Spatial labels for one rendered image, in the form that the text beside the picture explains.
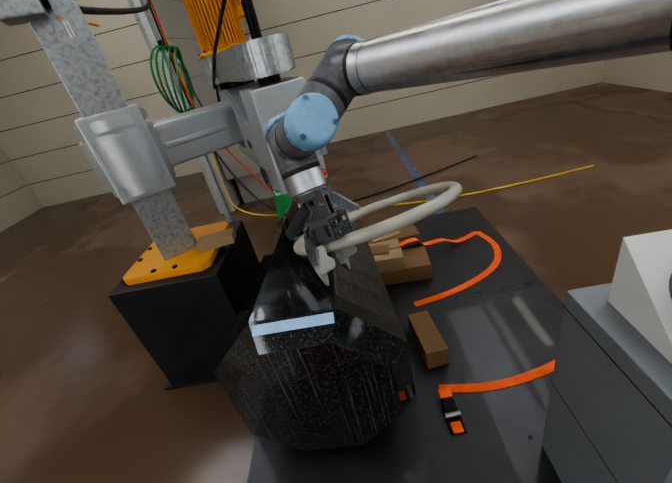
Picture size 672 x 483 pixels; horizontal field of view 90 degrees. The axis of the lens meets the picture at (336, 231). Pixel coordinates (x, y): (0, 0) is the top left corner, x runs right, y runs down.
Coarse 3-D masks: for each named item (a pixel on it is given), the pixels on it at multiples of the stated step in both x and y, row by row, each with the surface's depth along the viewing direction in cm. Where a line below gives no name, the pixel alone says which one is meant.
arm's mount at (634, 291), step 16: (624, 240) 81; (640, 240) 80; (656, 240) 80; (624, 256) 82; (640, 256) 79; (656, 256) 79; (624, 272) 83; (640, 272) 78; (656, 272) 78; (624, 288) 84; (640, 288) 79; (656, 288) 77; (624, 304) 85; (640, 304) 80; (656, 304) 76; (640, 320) 80; (656, 320) 76; (656, 336) 76
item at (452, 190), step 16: (416, 192) 108; (432, 192) 103; (448, 192) 77; (368, 208) 116; (416, 208) 72; (432, 208) 73; (384, 224) 71; (400, 224) 71; (304, 240) 99; (336, 240) 74; (352, 240) 73; (368, 240) 73
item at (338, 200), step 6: (270, 186) 166; (324, 186) 141; (294, 198) 146; (336, 198) 131; (342, 198) 125; (300, 204) 141; (336, 204) 132; (342, 204) 128; (348, 204) 122; (354, 204) 118; (336, 210) 128; (348, 210) 125
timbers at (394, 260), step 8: (392, 240) 252; (392, 248) 243; (400, 248) 240; (376, 256) 238; (384, 256) 236; (392, 256) 234; (400, 256) 232; (384, 264) 235; (392, 264) 235; (400, 264) 235
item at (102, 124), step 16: (112, 112) 148; (128, 112) 151; (144, 112) 160; (80, 128) 144; (96, 128) 146; (112, 128) 148; (128, 128) 153; (144, 128) 156; (160, 160) 164; (112, 192) 167; (128, 192) 161; (144, 192) 163
